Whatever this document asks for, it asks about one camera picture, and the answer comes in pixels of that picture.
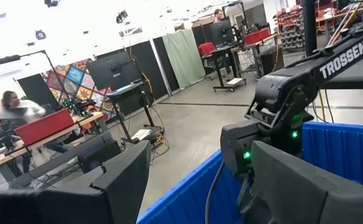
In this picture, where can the black desk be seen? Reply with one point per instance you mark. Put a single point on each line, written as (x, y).
(218, 74)

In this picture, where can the monitor stand grey tray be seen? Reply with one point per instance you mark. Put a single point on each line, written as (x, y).
(124, 90)

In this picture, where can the blue plastic bin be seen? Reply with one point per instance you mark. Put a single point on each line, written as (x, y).
(187, 199)

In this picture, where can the white paper sheet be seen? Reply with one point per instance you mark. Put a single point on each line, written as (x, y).
(141, 134)

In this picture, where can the wooden work table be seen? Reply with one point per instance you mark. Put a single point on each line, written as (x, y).
(89, 115)

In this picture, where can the black monitor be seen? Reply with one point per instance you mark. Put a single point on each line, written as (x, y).
(222, 32)
(107, 73)

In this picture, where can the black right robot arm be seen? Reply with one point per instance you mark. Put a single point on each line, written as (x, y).
(340, 60)

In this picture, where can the colourful patchwork quilt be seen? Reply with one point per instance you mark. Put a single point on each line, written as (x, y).
(76, 81)

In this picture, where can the black backdrop panel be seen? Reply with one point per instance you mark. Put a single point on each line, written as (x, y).
(38, 90)

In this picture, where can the person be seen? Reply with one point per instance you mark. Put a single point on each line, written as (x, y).
(218, 15)
(26, 110)

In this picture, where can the green curtain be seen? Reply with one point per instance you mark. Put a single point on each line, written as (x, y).
(183, 59)

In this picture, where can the black computer tower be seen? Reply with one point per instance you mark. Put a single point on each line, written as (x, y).
(99, 154)
(271, 60)

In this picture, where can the black overhead camera frame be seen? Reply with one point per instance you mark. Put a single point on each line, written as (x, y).
(9, 59)

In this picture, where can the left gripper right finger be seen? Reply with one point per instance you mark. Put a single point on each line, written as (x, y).
(293, 193)

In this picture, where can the black stand pole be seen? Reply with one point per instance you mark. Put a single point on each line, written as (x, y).
(309, 28)

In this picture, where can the black partition panel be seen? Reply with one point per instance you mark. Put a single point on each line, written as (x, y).
(152, 77)
(169, 59)

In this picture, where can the small black robot arm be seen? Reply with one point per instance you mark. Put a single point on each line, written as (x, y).
(79, 107)
(4, 130)

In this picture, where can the red plastic bin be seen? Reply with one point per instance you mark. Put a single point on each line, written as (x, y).
(256, 36)
(44, 126)

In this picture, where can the black ceiling spotlight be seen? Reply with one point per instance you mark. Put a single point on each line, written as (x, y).
(122, 16)
(40, 35)
(51, 3)

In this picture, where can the storage shelving with bins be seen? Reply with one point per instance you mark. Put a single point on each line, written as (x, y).
(290, 28)

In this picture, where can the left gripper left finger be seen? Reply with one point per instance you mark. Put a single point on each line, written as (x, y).
(119, 193)

